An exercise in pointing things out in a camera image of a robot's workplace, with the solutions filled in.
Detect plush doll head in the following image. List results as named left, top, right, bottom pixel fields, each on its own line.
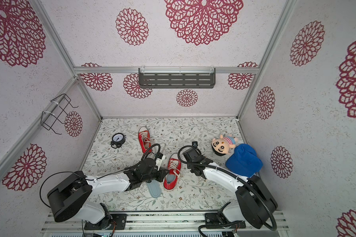
left=211, top=135, right=238, bottom=156

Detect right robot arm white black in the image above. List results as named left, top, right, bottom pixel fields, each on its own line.
left=177, top=145, right=278, bottom=236

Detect light blue insole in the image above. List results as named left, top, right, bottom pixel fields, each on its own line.
left=146, top=180, right=162, bottom=198
left=165, top=174, right=177, bottom=184

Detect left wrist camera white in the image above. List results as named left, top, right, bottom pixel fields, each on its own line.
left=155, top=152, right=166, bottom=170

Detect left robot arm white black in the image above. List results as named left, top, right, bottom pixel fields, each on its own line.
left=47, top=158, right=169, bottom=230

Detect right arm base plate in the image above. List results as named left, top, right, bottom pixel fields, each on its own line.
left=205, top=212, right=246, bottom=229

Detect aluminium front rail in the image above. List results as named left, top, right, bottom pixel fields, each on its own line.
left=38, top=210, right=292, bottom=237

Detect black pressure gauge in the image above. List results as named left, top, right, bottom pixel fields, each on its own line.
left=110, top=133, right=126, bottom=149

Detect red canvas sneaker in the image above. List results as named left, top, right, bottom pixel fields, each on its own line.
left=138, top=126, right=151, bottom=153
left=163, top=153, right=182, bottom=191

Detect grey wall shelf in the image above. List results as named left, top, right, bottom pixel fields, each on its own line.
left=138, top=68, right=216, bottom=89

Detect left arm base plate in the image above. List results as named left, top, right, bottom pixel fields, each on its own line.
left=83, top=213, right=128, bottom=231

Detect blue cap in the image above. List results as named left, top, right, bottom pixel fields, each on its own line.
left=225, top=144, right=263, bottom=178

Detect black wire wall rack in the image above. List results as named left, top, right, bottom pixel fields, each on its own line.
left=40, top=93, right=78, bottom=135

